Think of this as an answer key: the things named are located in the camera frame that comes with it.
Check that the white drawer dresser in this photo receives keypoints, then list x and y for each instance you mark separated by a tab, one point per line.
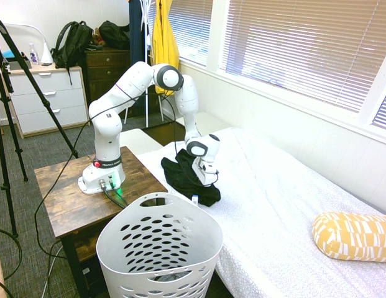
49	105

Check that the black camera tripod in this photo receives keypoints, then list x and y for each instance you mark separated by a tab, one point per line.
34	83

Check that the white desk lamp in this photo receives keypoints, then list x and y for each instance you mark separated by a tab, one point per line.
46	54

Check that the black duffel bag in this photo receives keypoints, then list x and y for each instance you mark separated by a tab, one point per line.
115	34

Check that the wide window blind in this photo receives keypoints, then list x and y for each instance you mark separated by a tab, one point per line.
304	46

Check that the white coat rack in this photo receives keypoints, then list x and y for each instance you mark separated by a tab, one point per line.
147	108

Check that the black clothes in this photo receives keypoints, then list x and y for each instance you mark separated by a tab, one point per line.
180	183

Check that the brown plush toy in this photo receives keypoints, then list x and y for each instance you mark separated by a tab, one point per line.
98	37

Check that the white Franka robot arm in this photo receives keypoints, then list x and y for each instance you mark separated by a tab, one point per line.
105	124

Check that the window blind behind rack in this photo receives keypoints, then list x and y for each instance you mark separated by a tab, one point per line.
192	31

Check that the black backpack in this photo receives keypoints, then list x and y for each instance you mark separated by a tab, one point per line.
71	43

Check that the white perforated laundry basket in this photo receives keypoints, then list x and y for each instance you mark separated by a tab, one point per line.
155	245

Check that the yellow white bolster pillow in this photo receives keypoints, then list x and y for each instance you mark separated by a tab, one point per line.
351	236

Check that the small wrist camera box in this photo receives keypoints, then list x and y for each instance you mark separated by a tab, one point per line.
212	169

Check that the navy hanging garment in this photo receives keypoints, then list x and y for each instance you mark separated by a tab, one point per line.
136	31

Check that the grey box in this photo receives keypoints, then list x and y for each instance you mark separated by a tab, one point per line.
17	65

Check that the rustic wooden side table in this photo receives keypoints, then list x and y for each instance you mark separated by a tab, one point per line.
65	198

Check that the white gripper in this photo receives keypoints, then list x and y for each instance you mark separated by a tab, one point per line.
202	174

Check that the dark wooden dresser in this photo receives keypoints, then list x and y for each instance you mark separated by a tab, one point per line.
105	68

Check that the clear plastic bottle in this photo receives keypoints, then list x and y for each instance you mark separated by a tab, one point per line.
34	56

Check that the narrow window blind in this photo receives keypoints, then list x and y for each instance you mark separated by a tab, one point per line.
383	108

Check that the yellow hanging garment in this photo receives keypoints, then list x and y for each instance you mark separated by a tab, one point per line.
164	37

